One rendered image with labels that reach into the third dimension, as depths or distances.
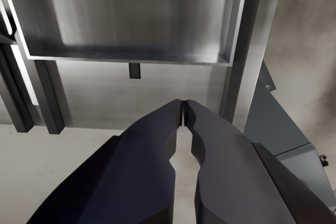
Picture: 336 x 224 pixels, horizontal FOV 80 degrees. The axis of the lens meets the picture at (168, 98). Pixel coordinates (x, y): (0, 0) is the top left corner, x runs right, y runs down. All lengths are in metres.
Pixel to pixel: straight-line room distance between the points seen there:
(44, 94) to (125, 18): 0.17
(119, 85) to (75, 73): 0.07
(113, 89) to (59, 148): 1.59
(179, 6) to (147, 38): 0.06
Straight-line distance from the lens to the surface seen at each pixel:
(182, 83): 0.31
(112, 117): 0.36
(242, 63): 0.28
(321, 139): 1.83
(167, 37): 0.28
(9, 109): 0.41
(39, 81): 0.35
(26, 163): 2.20
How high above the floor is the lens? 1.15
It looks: 60 degrees down
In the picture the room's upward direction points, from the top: 174 degrees counter-clockwise
